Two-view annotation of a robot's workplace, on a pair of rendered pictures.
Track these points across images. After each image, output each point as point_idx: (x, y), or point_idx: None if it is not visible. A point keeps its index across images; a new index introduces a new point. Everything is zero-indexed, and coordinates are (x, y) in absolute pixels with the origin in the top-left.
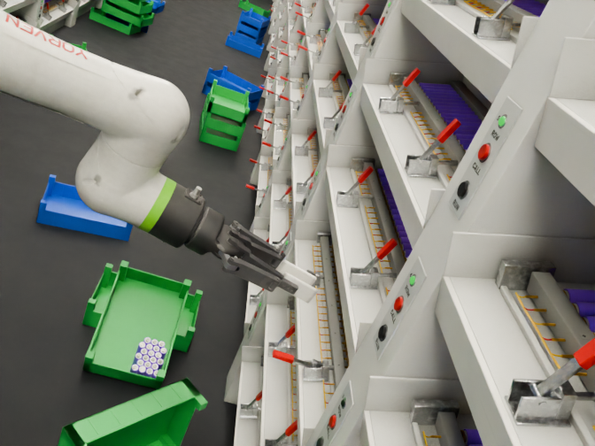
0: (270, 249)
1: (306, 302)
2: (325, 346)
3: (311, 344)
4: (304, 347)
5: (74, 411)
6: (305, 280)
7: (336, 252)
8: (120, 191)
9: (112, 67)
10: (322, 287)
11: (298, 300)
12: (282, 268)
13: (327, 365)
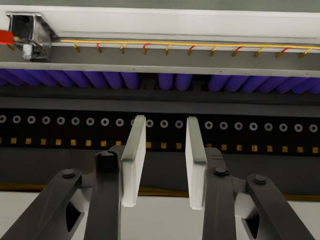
0: (249, 231)
1: (135, 118)
2: (124, 37)
3: (124, 24)
4: (112, 16)
5: None
6: (186, 145)
7: (186, 218)
8: None
9: None
10: (314, 52)
11: (293, 16)
12: (191, 181)
13: (35, 61)
